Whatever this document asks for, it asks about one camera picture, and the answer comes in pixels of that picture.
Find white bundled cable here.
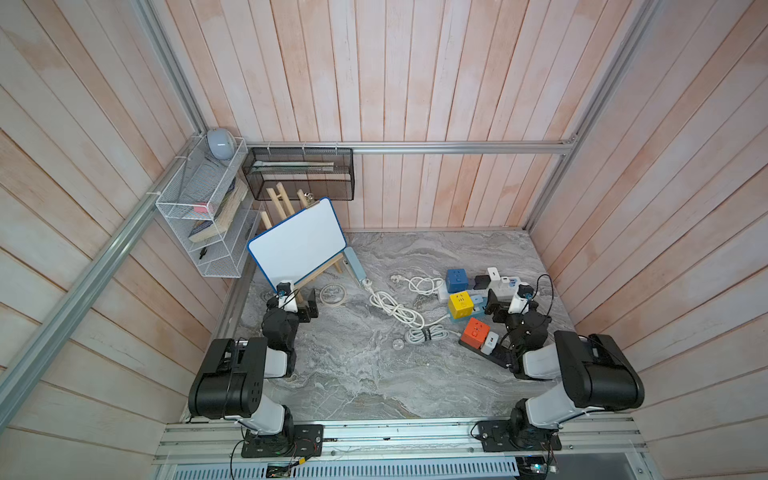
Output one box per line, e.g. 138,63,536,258
405,323,451,346

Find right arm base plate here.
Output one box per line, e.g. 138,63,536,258
470,420,562,452

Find white coiled cable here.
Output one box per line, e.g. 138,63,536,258
363,272,451,331

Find wooden easel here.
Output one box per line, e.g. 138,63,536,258
259,182,349,304

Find yellow cube socket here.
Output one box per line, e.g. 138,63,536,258
448,291,474,320

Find red cube socket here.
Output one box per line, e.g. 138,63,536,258
460,318,490,350

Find teal power strip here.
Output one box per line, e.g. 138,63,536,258
450,295,487,322

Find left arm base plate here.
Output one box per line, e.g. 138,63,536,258
241,424,324,458

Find whiteboard with blue frame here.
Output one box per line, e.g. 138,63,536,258
247,197,349,295

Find white power strip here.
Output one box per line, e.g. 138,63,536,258
468,277,522,302

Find white wire shelf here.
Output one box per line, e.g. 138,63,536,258
156,135,259,278

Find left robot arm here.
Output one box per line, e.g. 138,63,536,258
188,282,319,442

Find black power strip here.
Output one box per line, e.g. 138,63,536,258
458,340,520,373

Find white 66W charger plug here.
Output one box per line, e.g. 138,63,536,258
481,331,499,356

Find black adapter plug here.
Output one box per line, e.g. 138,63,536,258
473,275,491,290

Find blue cube socket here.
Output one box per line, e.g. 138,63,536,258
445,268,469,294

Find wooden block on shelf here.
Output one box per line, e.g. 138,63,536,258
189,177,248,243

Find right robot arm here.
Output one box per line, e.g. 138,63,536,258
481,284,645,444

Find black mesh basket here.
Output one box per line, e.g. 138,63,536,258
241,146,356,202

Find grey round speaker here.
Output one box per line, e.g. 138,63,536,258
206,128,237,162

